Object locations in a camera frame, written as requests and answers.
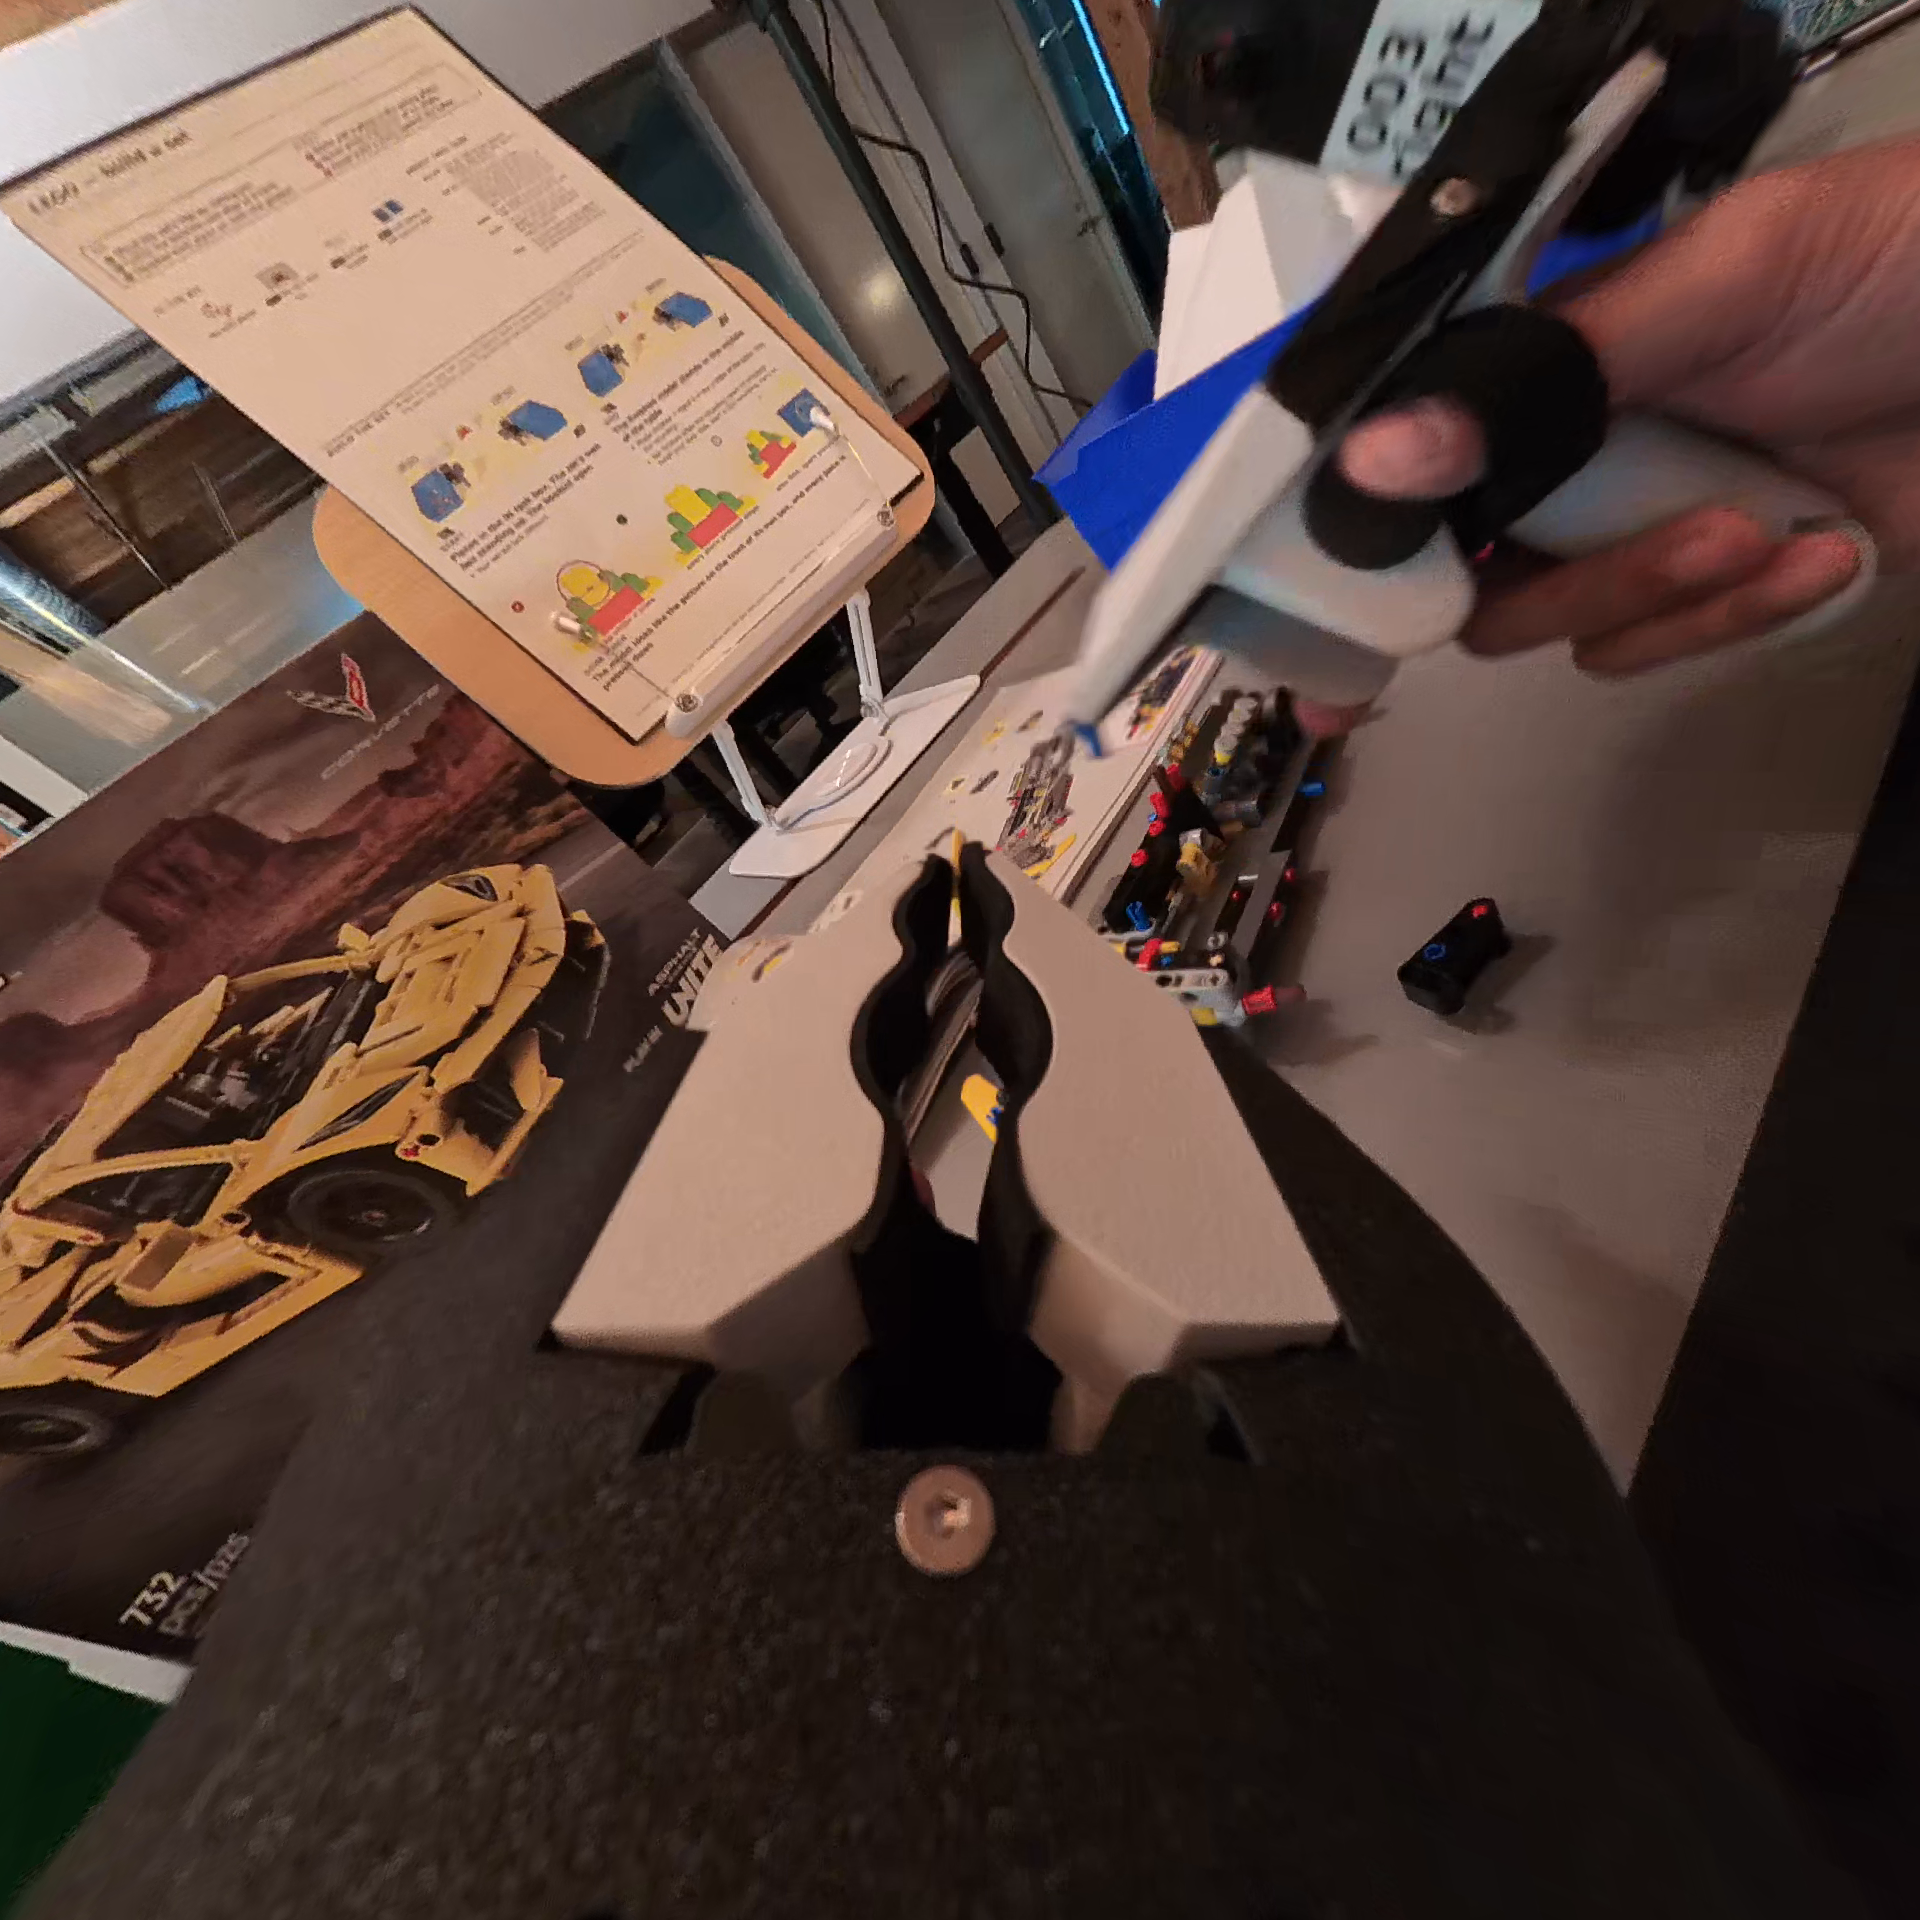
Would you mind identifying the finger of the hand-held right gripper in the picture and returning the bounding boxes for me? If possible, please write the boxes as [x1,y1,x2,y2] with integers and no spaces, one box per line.
[1069,382,1325,750]

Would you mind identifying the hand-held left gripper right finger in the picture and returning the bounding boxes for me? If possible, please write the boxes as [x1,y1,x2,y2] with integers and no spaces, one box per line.
[960,846,1339,1450]

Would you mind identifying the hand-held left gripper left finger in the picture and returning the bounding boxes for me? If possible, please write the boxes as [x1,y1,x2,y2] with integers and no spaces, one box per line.
[552,856,961,1445]

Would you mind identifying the lego car chassis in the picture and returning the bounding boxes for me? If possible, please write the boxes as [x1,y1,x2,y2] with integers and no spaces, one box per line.
[1100,686,1339,1032]

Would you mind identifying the black lego beam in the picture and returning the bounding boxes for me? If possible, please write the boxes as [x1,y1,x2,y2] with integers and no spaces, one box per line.
[1394,895,1514,1020]

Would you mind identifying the lego instruction booklet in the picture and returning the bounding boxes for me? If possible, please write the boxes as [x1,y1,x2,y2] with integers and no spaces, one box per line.
[720,643,1220,1038]

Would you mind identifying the lego set box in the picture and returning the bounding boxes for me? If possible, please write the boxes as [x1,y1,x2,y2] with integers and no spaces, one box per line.
[0,612,737,1666]

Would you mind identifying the person's right hand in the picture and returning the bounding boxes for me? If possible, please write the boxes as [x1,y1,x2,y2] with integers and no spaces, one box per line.
[1339,135,1920,682]

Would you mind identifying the blue plastic bin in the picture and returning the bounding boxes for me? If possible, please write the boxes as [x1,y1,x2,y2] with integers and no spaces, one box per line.
[1034,225,1666,568]

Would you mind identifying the white paper bags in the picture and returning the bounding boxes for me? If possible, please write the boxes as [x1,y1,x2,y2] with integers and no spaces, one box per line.
[1152,151,1359,403]

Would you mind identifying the white stand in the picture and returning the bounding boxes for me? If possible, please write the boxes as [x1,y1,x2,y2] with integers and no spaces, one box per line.
[713,594,983,881]

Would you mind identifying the instruction sheet on white stand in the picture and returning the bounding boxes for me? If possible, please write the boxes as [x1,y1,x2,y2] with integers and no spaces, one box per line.
[0,7,940,788]

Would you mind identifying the green plastic bin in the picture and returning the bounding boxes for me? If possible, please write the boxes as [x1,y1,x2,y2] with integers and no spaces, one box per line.
[0,1643,188,1883]

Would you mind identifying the wooden post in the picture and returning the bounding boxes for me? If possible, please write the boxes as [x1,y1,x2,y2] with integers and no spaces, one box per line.
[1082,0,1220,234]

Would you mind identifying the black cable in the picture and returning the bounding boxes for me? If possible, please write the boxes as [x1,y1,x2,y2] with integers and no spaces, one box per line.
[808,0,1090,409]

